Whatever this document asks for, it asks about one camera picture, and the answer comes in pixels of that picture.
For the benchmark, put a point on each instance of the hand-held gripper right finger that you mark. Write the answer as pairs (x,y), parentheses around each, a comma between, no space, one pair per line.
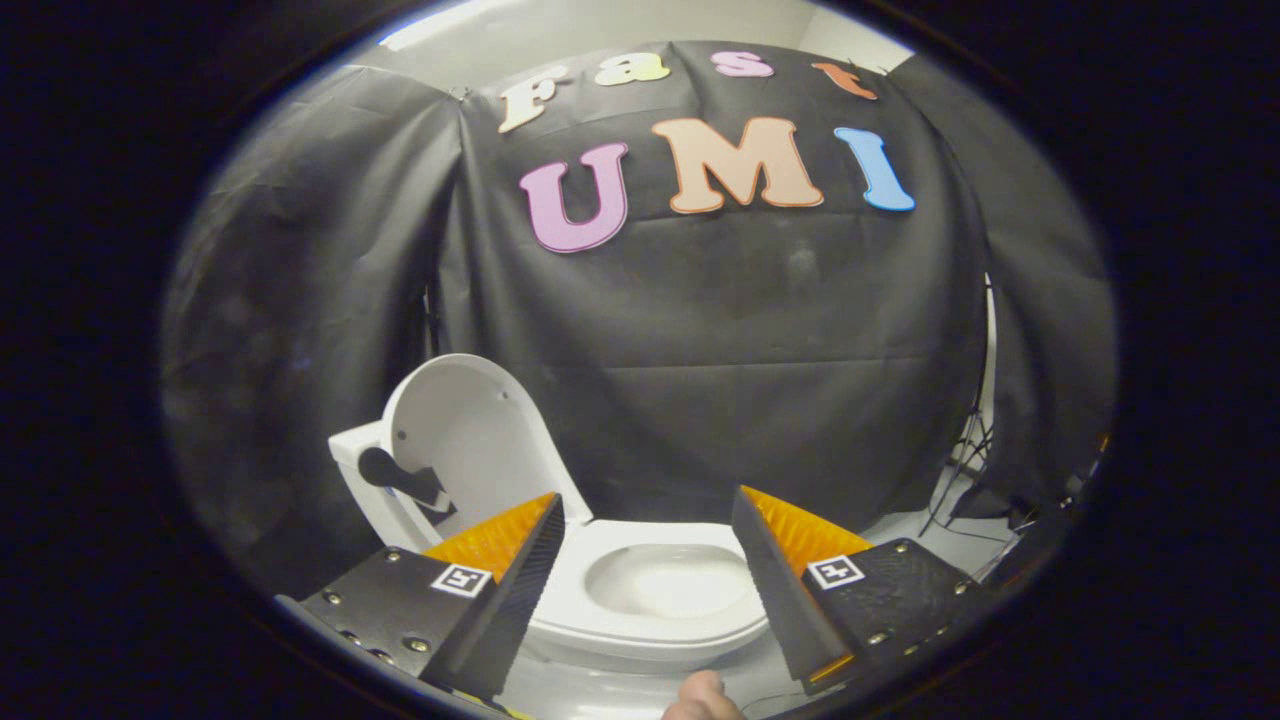
(778,585)

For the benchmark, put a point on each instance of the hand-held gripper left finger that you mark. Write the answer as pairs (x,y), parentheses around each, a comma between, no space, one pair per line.
(510,600)

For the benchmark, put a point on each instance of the white toilet lid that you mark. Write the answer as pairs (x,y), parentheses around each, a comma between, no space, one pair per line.
(480,420)

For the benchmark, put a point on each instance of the white ceramic toilet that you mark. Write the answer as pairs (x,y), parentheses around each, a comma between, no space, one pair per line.
(660,585)

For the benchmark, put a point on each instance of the black tripod stand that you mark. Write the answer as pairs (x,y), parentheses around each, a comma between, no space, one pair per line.
(975,440)

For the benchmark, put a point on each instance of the black backdrop cloth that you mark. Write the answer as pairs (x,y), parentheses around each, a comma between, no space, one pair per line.
(720,330)

